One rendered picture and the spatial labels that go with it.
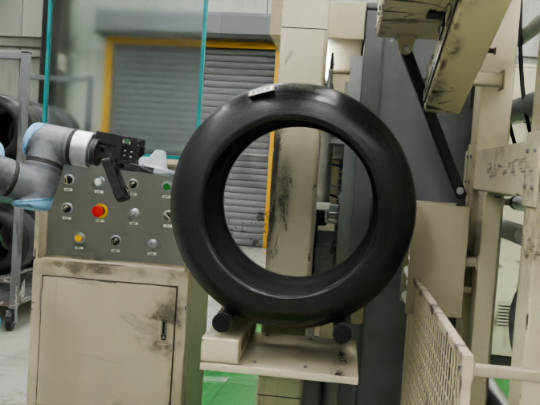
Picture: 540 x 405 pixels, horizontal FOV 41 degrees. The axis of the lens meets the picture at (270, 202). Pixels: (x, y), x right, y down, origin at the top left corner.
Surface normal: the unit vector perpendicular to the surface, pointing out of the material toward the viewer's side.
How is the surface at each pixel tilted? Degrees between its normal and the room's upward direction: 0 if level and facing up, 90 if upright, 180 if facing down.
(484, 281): 90
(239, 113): 81
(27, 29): 90
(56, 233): 90
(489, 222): 90
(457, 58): 162
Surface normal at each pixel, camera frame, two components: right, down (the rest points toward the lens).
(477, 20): -0.10, 0.96
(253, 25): -0.17, 0.04
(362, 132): 0.03, -0.09
